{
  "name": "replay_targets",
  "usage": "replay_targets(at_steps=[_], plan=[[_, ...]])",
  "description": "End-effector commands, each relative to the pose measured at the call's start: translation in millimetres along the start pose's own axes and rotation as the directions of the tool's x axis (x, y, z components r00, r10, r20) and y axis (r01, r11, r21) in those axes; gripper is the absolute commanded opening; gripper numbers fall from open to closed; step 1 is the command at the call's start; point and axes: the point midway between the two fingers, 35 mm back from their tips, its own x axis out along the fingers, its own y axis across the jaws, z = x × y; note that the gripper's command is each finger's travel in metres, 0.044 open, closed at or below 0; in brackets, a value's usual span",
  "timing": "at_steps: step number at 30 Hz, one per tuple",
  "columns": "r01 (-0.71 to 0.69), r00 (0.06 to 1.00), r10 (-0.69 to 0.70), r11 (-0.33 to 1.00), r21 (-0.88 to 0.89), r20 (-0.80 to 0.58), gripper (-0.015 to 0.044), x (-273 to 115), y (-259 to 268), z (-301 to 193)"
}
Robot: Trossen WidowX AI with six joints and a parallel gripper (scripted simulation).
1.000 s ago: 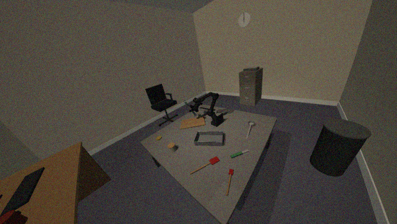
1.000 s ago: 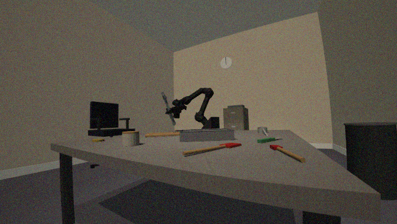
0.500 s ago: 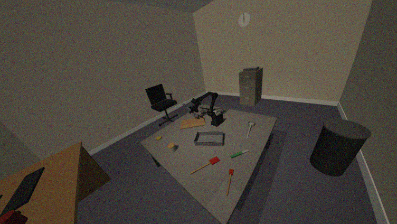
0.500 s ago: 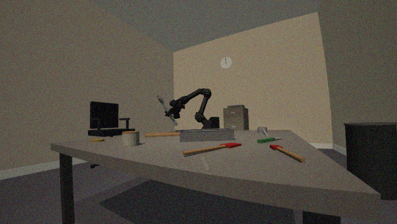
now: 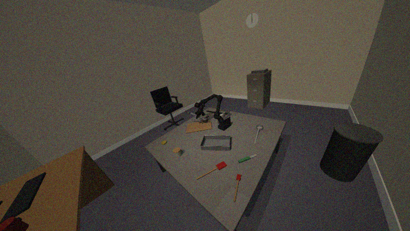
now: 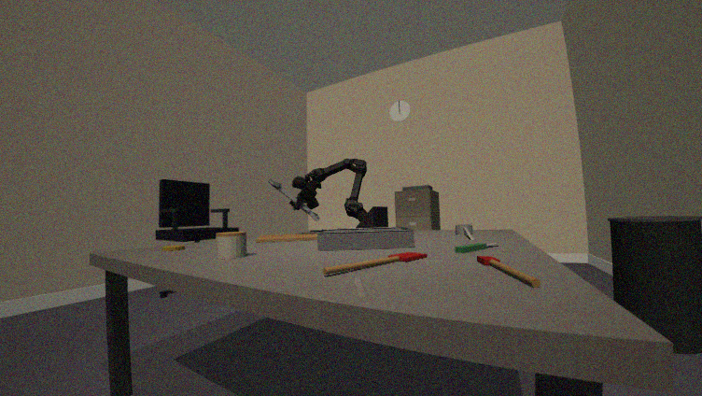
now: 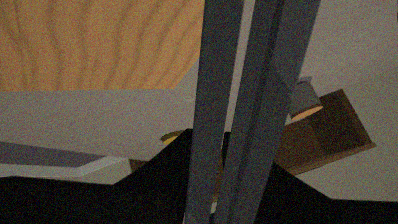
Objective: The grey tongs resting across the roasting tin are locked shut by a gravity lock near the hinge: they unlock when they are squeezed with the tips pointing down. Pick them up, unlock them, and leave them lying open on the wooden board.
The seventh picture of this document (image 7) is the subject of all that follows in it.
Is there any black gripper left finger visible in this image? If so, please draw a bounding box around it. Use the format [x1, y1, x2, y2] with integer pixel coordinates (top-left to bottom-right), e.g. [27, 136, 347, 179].
[0, 128, 193, 224]

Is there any brown wooden board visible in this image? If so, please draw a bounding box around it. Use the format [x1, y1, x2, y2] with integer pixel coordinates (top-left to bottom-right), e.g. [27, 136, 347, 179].
[0, 0, 205, 92]

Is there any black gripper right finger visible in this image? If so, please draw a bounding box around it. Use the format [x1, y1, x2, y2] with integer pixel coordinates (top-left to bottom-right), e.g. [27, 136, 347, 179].
[253, 162, 398, 224]

